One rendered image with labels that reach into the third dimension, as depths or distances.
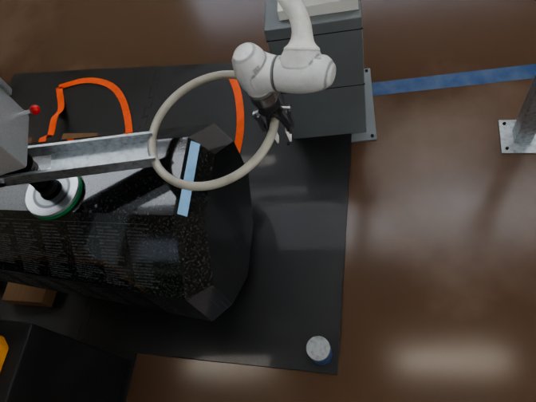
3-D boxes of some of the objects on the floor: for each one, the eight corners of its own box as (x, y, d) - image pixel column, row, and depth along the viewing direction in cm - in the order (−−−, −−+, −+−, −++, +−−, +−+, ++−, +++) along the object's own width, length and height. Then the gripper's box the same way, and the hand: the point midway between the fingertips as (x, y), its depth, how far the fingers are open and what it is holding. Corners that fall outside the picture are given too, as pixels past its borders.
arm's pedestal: (285, 79, 288) (255, -39, 219) (370, 68, 279) (367, -58, 210) (284, 148, 265) (251, 41, 196) (376, 139, 256) (376, 24, 187)
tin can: (305, 358, 210) (301, 352, 199) (316, 337, 213) (313, 331, 202) (326, 369, 206) (323, 364, 195) (336, 348, 210) (334, 342, 198)
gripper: (292, 84, 150) (308, 127, 170) (240, 92, 155) (262, 133, 175) (291, 103, 147) (308, 144, 167) (239, 111, 151) (261, 151, 172)
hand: (281, 134), depth 168 cm, fingers closed on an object, 4 cm apart
